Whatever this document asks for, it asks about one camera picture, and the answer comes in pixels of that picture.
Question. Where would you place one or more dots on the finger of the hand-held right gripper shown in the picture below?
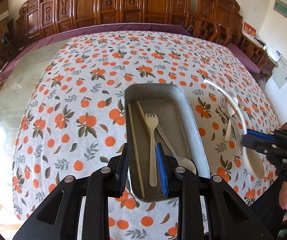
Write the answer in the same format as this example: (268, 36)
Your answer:
(261, 134)
(256, 143)

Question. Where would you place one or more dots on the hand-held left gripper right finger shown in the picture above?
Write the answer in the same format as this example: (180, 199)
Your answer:
(161, 170)

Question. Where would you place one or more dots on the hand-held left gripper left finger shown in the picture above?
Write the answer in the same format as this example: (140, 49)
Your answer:
(123, 170)

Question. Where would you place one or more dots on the cream plastic fork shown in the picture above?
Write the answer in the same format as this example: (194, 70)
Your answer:
(153, 155)

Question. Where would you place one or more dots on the metal spoon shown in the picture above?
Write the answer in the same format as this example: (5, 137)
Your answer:
(187, 163)

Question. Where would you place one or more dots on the wooden chopstick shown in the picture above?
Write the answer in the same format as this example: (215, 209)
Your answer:
(134, 142)
(141, 115)

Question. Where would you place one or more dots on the rectangular metal tray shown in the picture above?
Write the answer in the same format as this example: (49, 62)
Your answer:
(158, 100)

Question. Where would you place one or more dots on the pile of cutlery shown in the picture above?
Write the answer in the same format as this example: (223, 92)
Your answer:
(237, 140)

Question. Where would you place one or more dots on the cream plastic spoon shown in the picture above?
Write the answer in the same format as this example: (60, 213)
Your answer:
(228, 132)

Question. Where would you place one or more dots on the purple armchair cushion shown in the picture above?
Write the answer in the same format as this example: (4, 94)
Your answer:
(246, 58)

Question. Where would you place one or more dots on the wooden side table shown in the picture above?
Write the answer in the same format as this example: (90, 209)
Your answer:
(263, 55)

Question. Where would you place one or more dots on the white device box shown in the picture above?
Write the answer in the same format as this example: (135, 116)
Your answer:
(274, 54)

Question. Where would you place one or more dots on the orange fruit print tablecloth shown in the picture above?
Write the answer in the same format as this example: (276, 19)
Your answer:
(83, 92)

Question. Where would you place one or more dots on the red card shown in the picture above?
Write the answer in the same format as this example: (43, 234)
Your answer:
(249, 30)

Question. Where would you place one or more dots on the carved wooden armchair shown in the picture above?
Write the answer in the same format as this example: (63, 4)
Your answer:
(221, 12)

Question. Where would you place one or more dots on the glass-top table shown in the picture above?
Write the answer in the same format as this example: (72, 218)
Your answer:
(8, 100)

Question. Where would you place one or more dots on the black desk fan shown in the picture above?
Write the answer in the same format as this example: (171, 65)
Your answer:
(6, 40)

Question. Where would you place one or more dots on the cardboard box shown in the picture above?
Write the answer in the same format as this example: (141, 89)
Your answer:
(1, 8)

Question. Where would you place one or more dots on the white wall panel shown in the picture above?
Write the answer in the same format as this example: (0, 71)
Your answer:
(283, 73)

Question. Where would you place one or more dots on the green wall box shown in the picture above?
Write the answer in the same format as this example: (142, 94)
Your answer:
(284, 11)

